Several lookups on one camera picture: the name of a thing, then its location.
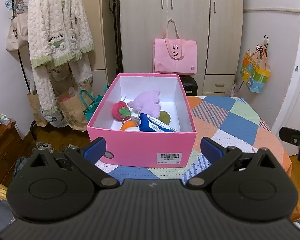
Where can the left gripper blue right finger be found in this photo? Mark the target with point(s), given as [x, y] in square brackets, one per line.
[211, 150]

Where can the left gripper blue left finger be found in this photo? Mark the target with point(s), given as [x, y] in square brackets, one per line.
[94, 150]

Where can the pink cardboard box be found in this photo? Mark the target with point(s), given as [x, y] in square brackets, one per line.
[135, 138]

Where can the orange makeup sponge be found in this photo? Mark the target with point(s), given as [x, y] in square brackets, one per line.
[128, 124]

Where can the red strawberry plush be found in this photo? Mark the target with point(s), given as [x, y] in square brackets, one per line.
[120, 111]

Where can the green makeup sponge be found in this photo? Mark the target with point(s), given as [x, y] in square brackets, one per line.
[165, 117]

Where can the blue wet wipes pack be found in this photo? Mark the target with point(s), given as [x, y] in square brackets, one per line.
[151, 124]

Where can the purple plush toy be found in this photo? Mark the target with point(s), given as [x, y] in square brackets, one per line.
[147, 103]

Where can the white round plush toy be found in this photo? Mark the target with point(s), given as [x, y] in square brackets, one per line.
[132, 129]

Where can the patchwork tablecloth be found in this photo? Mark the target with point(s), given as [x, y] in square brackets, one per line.
[227, 121]

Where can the teal bag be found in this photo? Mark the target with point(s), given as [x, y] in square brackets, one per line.
[90, 108]

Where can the brown paper bag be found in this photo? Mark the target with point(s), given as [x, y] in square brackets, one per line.
[72, 108]

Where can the grey sneakers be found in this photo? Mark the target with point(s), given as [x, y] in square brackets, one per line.
[43, 146]

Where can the black suitcase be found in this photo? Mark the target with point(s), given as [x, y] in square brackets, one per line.
[189, 84]

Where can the colourful paper gift bag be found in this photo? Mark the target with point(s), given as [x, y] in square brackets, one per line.
[255, 70]

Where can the wooden side cabinet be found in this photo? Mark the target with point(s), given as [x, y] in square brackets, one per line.
[11, 148]

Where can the pink tote bag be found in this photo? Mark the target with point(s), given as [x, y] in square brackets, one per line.
[174, 56]

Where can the cream knit cardigan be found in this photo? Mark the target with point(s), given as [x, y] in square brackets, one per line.
[58, 34]

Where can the beige canvas tote bag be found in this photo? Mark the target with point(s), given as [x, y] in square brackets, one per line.
[12, 38]

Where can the beige wardrobe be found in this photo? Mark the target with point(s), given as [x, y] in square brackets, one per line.
[124, 31]

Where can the black clothes rack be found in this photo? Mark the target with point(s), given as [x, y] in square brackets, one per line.
[22, 39]

